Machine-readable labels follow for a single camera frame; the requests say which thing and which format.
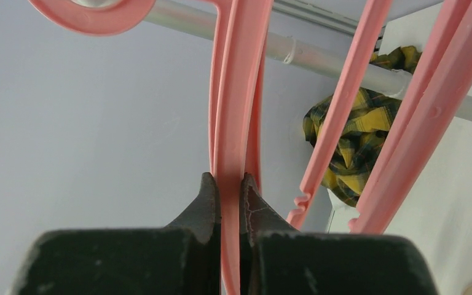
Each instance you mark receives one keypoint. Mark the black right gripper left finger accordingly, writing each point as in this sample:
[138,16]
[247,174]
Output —
[182,257]

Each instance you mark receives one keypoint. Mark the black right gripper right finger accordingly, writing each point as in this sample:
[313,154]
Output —
[276,258]

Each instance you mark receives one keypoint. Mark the pink hanger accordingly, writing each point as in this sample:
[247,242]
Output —
[360,51]
[237,69]
[436,93]

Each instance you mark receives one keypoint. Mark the left white rack foot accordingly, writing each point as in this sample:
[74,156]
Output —
[340,216]

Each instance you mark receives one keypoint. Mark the yellow plaid shirt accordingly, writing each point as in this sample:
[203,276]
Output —
[365,130]

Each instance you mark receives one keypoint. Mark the left grey rack pole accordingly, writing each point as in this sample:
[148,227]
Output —
[290,51]

